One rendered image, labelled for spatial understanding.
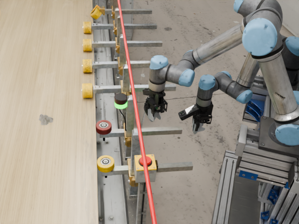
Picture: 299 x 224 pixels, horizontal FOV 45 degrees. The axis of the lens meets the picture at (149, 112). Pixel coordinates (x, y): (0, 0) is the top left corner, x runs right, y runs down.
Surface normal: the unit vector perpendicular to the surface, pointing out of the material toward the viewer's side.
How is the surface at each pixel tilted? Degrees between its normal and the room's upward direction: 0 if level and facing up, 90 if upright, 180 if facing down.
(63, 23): 0
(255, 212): 0
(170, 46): 0
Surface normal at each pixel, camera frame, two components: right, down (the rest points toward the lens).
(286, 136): -0.34, 0.67
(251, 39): -0.44, 0.46
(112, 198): 0.06, -0.77
